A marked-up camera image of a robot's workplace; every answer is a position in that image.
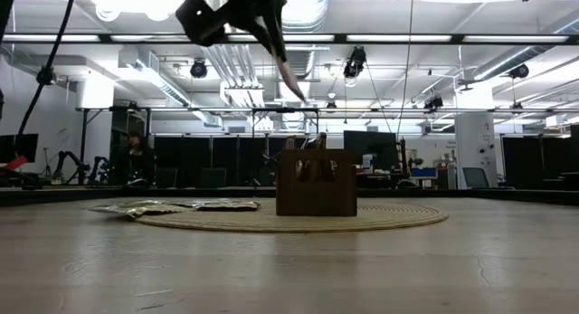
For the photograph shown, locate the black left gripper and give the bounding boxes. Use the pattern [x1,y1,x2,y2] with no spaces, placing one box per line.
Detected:
[175,0,290,62]

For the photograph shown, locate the orange tea packet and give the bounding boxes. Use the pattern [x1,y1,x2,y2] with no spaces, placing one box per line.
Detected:
[301,131,328,151]
[274,55,308,103]

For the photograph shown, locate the brown wooden tea box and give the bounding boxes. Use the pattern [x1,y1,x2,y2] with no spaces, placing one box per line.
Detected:
[275,149,358,217]

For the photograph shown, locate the snack packets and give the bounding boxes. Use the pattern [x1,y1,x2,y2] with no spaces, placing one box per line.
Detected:
[89,200,182,214]
[128,205,190,219]

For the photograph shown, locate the black beam with light strips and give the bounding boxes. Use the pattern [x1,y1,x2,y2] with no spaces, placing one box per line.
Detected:
[0,32,579,45]

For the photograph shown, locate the black room divider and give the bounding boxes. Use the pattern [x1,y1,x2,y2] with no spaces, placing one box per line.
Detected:
[153,136,323,189]
[501,135,579,191]

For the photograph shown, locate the round woven placemat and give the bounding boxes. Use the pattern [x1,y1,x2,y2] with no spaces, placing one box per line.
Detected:
[135,199,450,234]

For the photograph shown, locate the white square column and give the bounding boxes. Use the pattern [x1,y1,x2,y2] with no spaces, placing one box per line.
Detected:
[454,81,498,189]

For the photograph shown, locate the grey office chair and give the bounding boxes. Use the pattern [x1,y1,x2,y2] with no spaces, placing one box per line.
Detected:
[461,167,492,189]

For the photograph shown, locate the small black monitor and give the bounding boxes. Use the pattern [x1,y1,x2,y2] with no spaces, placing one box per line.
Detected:
[0,132,40,165]

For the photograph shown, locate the red flat panel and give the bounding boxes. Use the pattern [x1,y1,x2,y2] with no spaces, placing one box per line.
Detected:
[0,155,28,171]

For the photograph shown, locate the long black left arm cable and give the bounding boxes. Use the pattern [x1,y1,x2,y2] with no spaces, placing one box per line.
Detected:
[15,0,78,137]

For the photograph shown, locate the black background metal frame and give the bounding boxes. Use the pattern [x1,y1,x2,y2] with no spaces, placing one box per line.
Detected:
[74,105,579,188]

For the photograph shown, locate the black aluminium table frame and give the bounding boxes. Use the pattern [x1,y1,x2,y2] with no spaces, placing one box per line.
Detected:
[0,186,579,207]

